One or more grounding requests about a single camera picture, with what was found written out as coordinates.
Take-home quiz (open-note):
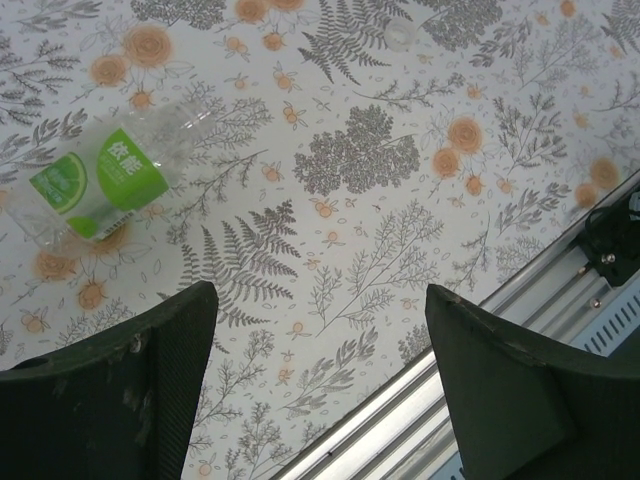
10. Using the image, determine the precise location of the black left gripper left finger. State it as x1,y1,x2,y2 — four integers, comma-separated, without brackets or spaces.
0,280,219,480

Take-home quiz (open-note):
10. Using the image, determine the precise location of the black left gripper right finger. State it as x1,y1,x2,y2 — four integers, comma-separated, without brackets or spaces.
424,283,640,480

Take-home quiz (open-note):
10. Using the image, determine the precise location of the green-tinted clear plastic bottle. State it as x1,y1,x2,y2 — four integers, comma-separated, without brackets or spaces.
3,98,214,250

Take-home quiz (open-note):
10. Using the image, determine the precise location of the white plastic bottle cap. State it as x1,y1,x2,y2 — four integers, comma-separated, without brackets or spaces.
383,18,417,54

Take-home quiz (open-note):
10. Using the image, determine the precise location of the floral printed tablecloth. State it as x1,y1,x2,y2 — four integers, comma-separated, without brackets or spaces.
0,0,640,480

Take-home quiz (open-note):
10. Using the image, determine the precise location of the wide aluminium base rail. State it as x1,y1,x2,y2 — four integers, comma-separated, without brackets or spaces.
272,169,640,480

